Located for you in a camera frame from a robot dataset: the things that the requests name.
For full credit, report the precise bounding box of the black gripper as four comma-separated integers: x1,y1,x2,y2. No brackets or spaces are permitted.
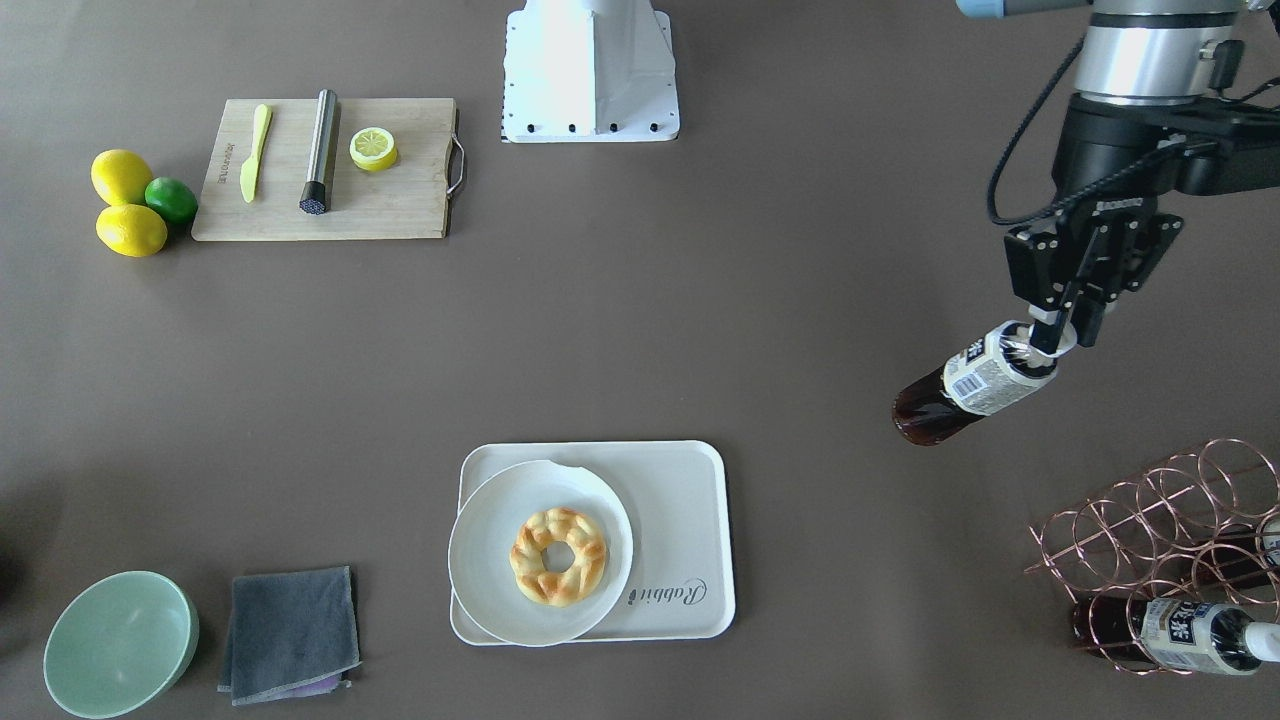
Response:
1006,96,1279,357

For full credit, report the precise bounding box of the tea bottle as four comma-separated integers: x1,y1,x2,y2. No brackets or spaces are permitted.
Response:
892,322,1076,446
1070,596,1279,676

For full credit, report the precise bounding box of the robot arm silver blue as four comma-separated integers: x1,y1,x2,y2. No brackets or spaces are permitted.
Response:
986,1,1279,365

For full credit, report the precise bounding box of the cream rabbit tray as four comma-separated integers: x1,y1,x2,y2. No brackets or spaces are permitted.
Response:
451,439,736,644

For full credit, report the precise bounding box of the white round plate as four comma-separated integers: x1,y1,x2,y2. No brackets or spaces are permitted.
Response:
448,461,634,647

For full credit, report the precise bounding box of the wooden cutting board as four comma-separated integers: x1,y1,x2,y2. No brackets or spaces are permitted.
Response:
191,97,457,242

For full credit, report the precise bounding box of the half lemon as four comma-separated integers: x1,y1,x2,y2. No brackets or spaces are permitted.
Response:
349,127,399,172

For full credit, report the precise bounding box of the yellow plastic knife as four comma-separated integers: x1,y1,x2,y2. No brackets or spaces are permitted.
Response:
239,102,273,204

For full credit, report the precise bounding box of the grey folded cloth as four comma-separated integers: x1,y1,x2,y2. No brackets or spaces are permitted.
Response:
218,566,362,706

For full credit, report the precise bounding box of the green lime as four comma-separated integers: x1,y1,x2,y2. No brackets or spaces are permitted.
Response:
143,177,198,225

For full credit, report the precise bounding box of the whole yellow lemon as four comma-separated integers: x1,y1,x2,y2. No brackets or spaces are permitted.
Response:
90,149,154,206

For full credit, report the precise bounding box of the mint green bowl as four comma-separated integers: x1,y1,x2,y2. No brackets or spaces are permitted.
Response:
44,570,200,719

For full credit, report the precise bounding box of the copper wire bottle rack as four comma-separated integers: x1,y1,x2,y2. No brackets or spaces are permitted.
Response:
1030,439,1279,674

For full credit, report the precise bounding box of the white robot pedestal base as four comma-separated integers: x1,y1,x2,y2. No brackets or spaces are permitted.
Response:
500,1,681,143

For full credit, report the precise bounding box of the braided ring bread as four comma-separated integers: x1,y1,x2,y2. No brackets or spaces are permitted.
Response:
508,507,609,609

